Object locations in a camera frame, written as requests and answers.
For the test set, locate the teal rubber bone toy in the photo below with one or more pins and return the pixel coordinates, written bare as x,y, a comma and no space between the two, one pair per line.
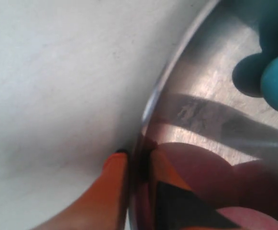
257,75

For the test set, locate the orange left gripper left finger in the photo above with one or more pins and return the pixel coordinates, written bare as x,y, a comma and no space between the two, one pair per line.
103,206

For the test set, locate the round silver metal plate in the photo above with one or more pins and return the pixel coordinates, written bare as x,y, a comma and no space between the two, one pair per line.
223,143

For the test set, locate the pink peach fruit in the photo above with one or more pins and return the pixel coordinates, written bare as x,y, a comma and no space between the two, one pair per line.
249,219

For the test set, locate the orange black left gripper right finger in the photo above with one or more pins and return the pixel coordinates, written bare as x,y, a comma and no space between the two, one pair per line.
175,206

